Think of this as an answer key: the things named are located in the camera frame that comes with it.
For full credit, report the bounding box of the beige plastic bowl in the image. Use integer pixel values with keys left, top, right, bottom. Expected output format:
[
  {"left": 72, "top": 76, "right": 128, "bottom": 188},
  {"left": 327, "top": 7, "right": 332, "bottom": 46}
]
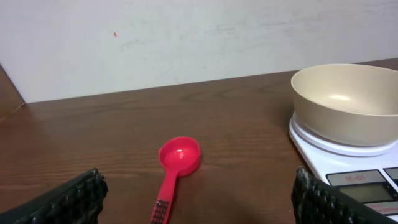
[{"left": 291, "top": 64, "right": 397, "bottom": 146}]

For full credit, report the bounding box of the red plastic measuring scoop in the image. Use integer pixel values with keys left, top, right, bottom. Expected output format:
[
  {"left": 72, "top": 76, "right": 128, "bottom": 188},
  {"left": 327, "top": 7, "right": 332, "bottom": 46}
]
[{"left": 150, "top": 136, "right": 201, "bottom": 224}]

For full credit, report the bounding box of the white digital kitchen scale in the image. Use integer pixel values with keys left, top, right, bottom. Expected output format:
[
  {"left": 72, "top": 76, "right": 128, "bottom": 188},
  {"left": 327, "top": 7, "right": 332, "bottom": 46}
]
[{"left": 289, "top": 114, "right": 397, "bottom": 221}]

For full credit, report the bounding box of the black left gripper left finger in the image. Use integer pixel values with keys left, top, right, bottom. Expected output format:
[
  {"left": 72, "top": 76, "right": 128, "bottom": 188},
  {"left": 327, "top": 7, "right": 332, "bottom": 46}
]
[{"left": 1, "top": 168, "right": 108, "bottom": 224}]

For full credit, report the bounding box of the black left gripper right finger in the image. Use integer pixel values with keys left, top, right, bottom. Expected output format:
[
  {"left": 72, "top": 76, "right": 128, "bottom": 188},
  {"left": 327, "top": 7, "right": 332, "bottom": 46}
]
[{"left": 291, "top": 167, "right": 397, "bottom": 224}]

